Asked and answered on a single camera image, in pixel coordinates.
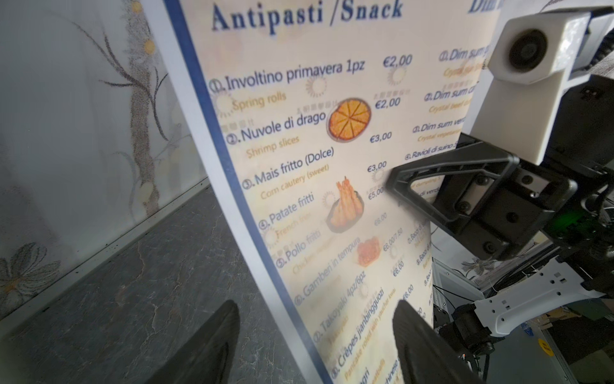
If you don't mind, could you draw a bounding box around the laminated dim sum menu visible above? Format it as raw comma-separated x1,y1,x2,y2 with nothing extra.
142,1,503,383

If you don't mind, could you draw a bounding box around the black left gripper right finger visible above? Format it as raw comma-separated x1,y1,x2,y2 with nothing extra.
393,300,482,384

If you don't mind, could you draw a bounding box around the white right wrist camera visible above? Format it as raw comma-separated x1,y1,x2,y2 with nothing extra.
470,6,613,165

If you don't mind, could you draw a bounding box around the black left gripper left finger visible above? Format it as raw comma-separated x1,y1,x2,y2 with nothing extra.
147,300,240,383

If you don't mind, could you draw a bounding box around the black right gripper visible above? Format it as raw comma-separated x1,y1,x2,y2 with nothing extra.
385,75,613,261

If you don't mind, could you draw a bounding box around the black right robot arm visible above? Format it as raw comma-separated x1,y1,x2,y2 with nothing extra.
385,75,613,362

